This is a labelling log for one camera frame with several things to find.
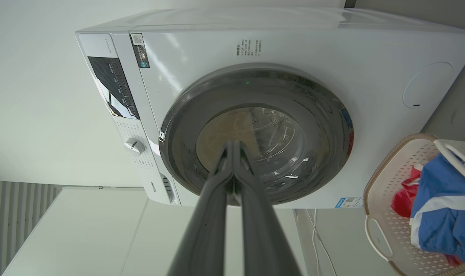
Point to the blue energy label sticker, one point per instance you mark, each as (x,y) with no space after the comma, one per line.
(349,202)

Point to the steel washing machine drum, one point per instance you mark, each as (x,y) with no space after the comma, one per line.
(270,134)

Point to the red garment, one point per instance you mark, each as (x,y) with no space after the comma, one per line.
(405,199)

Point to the black control display panel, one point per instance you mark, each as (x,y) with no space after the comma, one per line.
(112,84)

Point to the white front-load washing machine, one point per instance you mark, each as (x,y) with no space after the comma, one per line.
(202,50)

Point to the washer door glass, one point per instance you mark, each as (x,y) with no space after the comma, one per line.
(320,115)

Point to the white control knob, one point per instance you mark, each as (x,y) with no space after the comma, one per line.
(134,146)

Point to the round white filter cover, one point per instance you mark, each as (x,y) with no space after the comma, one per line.
(428,84)

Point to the blue garment with white stripe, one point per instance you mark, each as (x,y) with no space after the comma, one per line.
(443,214)

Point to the beige perforated laundry basket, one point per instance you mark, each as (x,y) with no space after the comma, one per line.
(389,237)

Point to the black QR code sticker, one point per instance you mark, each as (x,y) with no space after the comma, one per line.
(140,51)

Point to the white cabinet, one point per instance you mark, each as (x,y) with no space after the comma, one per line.
(87,234)

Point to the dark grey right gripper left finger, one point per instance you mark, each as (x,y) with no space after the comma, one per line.
(202,230)

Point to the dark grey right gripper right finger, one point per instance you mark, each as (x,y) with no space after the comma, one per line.
(263,237)

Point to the white slatted panel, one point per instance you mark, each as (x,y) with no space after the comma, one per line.
(18,211)

